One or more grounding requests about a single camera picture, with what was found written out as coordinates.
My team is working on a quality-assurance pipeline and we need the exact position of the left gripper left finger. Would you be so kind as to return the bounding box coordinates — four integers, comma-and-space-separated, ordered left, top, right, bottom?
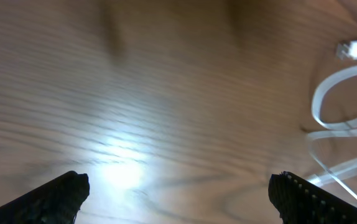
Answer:
0, 170, 90, 224

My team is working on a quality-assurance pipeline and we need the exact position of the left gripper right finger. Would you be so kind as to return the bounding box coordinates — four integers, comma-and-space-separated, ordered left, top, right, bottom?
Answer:
268, 171, 357, 224

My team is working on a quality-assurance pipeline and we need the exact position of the white usb cable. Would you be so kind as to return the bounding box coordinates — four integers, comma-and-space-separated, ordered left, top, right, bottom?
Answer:
305, 39, 357, 214

